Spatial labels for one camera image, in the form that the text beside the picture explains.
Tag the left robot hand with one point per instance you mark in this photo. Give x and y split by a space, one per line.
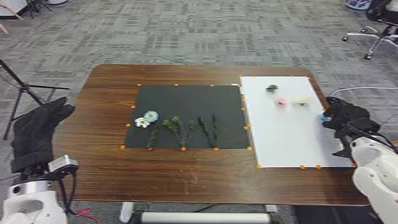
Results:
36 136

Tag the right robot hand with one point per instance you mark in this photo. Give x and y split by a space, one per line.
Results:
347 111

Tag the blue flower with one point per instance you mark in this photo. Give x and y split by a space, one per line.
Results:
151 116
322 117

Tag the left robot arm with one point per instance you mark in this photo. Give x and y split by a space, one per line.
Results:
27 203

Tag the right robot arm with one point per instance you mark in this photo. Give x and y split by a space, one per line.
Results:
375 180

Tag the cream flower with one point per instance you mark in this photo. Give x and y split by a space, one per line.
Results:
303 101

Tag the pink flower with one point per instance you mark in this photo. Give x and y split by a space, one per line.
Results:
281 101

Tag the white sheet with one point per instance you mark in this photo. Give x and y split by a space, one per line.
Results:
285 133

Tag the dark grey flower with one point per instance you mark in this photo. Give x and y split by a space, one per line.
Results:
272 88

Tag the black tripod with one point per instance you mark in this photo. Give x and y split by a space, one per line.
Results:
24 88

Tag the white flower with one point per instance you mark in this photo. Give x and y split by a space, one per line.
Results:
143 122

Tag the green sprig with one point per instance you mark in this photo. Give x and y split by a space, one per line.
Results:
175 126
192 125
207 133
214 128
153 136

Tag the office chair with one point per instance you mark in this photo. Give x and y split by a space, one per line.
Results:
379 30

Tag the dark mat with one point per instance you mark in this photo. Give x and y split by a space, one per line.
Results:
189 100

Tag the pale grey bar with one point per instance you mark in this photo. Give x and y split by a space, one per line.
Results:
205 218

